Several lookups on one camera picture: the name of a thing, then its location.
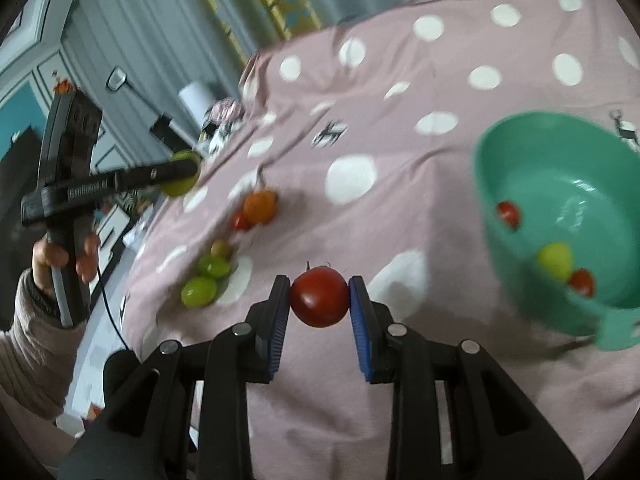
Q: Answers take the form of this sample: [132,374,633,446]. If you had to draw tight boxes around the black cable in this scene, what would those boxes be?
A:
[95,262,130,353]

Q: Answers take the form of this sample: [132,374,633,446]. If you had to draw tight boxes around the white cabinet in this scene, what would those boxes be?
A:
[0,0,121,171]

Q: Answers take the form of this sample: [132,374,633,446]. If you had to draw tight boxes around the pink polka dot blanket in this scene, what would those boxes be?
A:
[120,0,640,480]

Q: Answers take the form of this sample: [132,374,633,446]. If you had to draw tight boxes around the person's left forearm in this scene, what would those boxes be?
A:
[0,269,89,423]

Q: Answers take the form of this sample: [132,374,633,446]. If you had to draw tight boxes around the large red tomato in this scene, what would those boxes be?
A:
[290,261,349,329]

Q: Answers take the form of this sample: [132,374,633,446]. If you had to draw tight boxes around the grey curtain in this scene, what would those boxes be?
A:
[62,0,286,131]

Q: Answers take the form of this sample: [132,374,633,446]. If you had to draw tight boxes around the green plastic bowl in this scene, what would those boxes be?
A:
[472,111,640,352]

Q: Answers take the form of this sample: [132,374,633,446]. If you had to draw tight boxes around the white cup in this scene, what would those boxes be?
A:
[178,81,217,128]

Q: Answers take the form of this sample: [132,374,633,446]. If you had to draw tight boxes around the green lime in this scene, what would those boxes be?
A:
[196,256,233,279]
[180,276,220,309]
[159,150,203,198]

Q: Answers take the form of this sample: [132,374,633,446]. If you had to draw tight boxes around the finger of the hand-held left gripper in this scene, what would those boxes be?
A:
[119,157,202,192]

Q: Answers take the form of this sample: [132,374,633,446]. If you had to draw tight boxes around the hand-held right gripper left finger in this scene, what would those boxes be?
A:
[60,275,292,480]

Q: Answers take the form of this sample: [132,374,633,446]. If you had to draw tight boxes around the person's left hand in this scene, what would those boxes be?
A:
[31,234,102,302]

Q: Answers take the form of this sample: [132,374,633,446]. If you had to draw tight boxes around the yellow-green lime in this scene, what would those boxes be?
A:
[537,242,574,281]

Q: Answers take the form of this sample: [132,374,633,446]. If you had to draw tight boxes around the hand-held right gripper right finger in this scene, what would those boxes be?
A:
[348,275,583,480]

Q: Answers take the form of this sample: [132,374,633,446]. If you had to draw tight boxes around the orange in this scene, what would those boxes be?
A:
[243,189,278,225]

